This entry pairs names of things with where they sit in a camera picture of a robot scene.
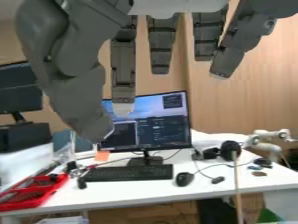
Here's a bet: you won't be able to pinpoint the white desk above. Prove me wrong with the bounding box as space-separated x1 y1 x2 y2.
0 129 298 224

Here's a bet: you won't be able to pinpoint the thin stick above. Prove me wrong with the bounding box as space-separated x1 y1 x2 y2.
232 151 245 224

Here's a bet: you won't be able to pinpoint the black mouse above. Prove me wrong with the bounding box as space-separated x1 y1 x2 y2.
175 171 196 188

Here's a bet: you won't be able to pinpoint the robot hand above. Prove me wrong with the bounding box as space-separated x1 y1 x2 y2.
15 0 298 143

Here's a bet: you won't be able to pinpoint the black keyboard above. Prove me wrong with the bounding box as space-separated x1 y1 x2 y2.
82 163 176 183

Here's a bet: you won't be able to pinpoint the black headphones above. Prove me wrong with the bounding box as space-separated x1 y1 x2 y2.
203 140 244 163

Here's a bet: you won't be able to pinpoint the red tray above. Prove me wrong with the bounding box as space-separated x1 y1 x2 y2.
0 172 71 213

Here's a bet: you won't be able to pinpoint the computer screen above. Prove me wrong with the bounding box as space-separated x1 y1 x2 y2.
98 90 195 167

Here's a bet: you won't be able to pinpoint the black machine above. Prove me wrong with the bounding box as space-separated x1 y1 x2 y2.
0 61 54 154

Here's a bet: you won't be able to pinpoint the small white jointed device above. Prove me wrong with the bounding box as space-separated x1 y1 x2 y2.
241 128 296 165

